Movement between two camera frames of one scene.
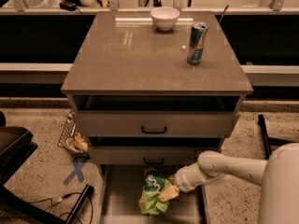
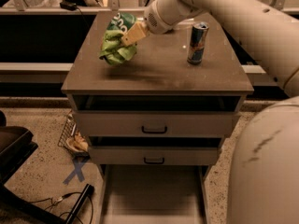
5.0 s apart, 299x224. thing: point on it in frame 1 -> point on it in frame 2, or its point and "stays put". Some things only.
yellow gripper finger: (170, 193) -> (135, 33)
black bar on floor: (88, 192) stays put
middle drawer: (139, 151) stays put
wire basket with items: (73, 138) stays put
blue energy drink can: (198, 35) stays put
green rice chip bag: (153, 184) -> (113, 50)
